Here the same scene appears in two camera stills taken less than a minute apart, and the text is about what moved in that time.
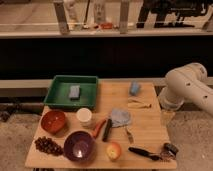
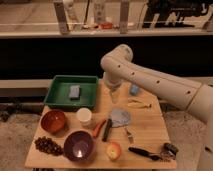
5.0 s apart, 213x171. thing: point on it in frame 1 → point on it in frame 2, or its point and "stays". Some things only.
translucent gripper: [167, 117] → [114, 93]
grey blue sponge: [74, 92] stays
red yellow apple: [113, 151] stays
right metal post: [124, 17] stays
